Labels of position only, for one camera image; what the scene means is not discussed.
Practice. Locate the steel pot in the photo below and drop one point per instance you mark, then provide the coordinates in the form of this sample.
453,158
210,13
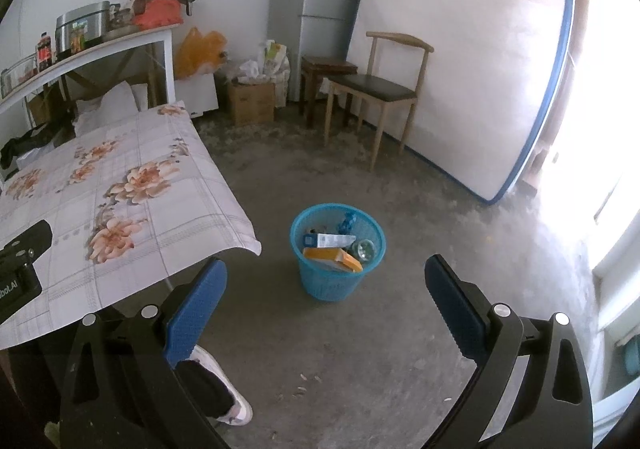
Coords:
85,14

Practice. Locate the brown cardboard box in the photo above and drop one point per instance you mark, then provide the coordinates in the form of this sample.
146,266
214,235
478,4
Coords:
252,104
40,109

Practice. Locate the floral tablecloth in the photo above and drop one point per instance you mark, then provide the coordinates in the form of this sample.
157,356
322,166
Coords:
150,229

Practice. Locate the white sneaker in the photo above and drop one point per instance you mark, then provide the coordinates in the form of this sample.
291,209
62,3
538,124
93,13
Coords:
240,411

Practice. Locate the wooden chair with black seat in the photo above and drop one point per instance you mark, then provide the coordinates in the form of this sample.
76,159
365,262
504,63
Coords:
375,84

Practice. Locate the dark wooden stool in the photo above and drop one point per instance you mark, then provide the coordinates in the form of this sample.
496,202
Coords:
327,64

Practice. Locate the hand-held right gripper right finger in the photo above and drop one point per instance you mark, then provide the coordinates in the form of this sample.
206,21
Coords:
455,309

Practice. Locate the white shelf table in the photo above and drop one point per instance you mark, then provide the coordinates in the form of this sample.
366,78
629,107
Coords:
125,41

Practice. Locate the blue snack packet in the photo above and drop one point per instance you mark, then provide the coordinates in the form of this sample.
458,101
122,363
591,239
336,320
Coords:
346,221

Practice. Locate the clear bottle with green label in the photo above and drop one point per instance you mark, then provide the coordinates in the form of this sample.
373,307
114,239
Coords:
364,250

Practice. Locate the white mattress with blue edge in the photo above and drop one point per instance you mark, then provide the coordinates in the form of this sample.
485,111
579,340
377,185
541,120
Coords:
475,54

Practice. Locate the red label jar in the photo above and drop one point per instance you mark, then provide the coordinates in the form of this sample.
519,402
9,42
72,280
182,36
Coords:
44,51

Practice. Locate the red plastic bag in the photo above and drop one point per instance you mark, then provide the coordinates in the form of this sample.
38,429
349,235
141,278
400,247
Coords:
160,11

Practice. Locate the blue white toothpaste box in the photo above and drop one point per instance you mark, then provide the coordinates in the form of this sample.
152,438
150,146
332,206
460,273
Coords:
330,240

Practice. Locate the blue plastic basket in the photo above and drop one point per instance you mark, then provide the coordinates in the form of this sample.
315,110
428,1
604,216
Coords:
325,284

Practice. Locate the person's leg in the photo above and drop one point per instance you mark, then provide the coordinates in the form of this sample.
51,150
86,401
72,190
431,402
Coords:
205,389

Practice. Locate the orange plastic bag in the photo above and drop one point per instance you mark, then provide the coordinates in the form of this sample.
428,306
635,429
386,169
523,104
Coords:
200,51

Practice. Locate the white pillow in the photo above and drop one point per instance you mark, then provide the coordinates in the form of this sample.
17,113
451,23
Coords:
115,101

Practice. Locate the glass container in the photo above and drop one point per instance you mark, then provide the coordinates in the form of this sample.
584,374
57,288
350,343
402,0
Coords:
20,74

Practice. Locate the black cloth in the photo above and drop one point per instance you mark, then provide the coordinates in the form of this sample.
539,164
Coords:
25,144

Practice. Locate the white plastic bags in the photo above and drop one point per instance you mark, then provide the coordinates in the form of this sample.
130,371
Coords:
272,59

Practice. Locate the orange carton box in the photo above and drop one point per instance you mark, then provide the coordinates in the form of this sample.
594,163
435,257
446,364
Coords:
330,256

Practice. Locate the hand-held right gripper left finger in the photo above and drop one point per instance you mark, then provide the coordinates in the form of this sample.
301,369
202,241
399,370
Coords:
195,314

